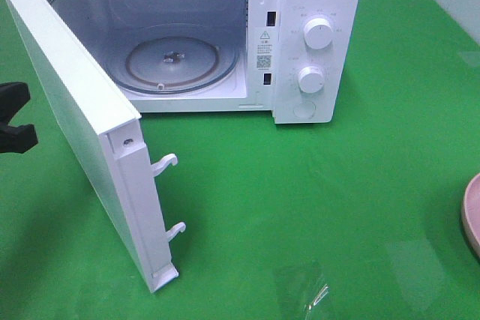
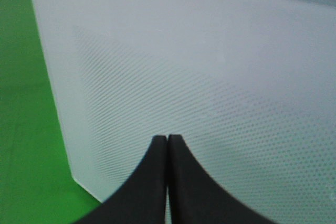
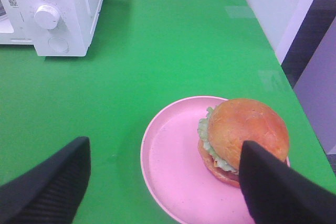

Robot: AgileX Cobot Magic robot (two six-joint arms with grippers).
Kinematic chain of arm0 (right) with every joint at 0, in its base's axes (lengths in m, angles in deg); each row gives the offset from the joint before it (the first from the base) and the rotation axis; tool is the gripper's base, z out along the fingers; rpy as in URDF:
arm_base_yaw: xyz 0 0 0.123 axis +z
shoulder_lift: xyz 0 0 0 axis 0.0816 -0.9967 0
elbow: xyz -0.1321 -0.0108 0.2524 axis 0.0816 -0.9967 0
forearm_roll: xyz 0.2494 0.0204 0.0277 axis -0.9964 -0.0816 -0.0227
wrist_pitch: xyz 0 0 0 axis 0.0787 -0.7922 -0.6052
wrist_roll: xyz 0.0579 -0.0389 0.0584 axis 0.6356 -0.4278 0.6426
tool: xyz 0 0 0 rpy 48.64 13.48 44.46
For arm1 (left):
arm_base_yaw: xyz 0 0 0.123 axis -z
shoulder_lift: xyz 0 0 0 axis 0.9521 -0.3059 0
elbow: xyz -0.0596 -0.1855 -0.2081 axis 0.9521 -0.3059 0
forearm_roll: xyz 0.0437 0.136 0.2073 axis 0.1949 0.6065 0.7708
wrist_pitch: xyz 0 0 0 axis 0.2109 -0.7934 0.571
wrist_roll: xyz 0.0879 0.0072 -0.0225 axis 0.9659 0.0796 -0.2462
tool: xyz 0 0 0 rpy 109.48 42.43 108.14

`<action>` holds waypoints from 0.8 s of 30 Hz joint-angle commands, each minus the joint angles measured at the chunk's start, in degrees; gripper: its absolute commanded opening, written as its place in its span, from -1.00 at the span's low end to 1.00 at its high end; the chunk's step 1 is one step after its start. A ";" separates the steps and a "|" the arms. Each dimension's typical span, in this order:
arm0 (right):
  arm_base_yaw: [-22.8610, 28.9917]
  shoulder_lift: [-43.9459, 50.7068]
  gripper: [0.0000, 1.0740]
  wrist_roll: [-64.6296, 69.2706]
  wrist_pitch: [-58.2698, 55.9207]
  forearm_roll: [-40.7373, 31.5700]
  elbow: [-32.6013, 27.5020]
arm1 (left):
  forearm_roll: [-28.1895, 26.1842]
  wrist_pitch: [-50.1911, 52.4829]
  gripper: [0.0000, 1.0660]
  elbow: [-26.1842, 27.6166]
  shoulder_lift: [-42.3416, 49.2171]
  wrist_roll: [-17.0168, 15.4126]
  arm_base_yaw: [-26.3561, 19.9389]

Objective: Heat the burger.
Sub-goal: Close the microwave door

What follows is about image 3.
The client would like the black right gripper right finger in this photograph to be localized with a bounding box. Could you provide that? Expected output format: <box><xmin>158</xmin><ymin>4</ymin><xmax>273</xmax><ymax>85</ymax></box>
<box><xmin>239</xmin><ymin>141</ymin><xmax>335</xmax><ymax>223</ymax></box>

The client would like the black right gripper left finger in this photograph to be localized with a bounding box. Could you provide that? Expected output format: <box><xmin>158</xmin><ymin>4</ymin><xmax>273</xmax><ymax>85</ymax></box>
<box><xmin>1</xmin><ymin>136</ymin><xmax>91</xmax><ymax>223</ymax></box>

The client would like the burger with lettuce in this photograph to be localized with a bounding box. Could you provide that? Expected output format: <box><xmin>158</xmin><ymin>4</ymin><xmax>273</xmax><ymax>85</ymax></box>
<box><xmin>197</xmin><ymin>98</ymin><xmax>289</xmax><ymax>188</ymax></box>

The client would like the pink round plate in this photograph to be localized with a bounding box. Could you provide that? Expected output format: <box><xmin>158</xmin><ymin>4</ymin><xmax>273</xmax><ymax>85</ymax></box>
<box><xmin>141</xmin><ymin>96</ymin><xmax>253</xmax><ymax>223</ymax></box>

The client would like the round door release button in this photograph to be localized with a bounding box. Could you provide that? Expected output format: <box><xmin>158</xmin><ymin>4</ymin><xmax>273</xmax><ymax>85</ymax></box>
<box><xmin>48</xmin><ymin>37</ymin><xmax>69</xmax><ymax>53</ymax></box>

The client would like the white microwave knob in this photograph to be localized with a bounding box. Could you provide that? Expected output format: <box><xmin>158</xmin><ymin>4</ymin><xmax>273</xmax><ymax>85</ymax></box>
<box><xmin>34</xmin><ymin>5</ymin><xmax>60</xmax><ymax>30</ymax></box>

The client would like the white microwave oven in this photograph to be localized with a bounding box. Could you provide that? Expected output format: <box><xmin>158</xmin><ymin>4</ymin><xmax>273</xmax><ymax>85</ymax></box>
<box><xmin>1</xmin><ymin>0</ymin><xmax>103</xmax><ymax>57</ymax></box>

